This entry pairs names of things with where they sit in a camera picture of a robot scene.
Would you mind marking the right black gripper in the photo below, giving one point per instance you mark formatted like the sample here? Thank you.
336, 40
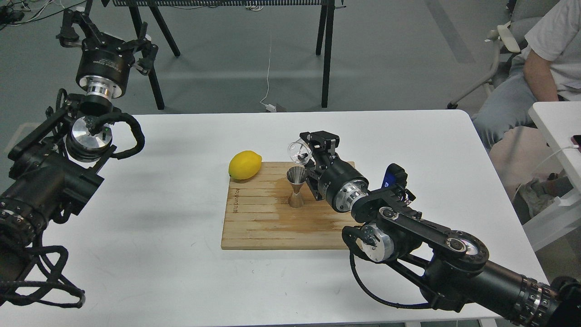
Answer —
339, 183

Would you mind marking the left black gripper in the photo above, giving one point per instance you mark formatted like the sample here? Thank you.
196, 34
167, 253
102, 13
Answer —
78, 30

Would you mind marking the small clear glass beaker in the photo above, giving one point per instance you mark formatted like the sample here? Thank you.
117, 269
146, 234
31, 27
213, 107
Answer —
299, 152

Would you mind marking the steel jigger measuring cup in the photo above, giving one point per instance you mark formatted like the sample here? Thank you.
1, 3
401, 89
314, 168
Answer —
296, 176

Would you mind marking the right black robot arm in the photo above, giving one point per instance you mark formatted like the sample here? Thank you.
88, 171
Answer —
450, 267

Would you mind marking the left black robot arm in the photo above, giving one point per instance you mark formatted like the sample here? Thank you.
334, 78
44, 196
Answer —
56, 167

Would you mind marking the yellow lemon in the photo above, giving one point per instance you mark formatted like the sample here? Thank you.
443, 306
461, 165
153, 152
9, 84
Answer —
245, 165

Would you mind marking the wooden cutting board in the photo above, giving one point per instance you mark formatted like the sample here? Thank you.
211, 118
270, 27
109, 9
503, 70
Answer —
258, 216

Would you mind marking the seated person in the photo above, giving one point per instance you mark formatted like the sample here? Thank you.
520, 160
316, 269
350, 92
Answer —
547, 70

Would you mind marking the grey office chair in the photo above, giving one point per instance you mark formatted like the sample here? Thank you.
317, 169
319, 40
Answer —
507, 41

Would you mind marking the white side table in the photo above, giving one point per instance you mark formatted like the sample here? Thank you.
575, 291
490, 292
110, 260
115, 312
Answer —
558, 122

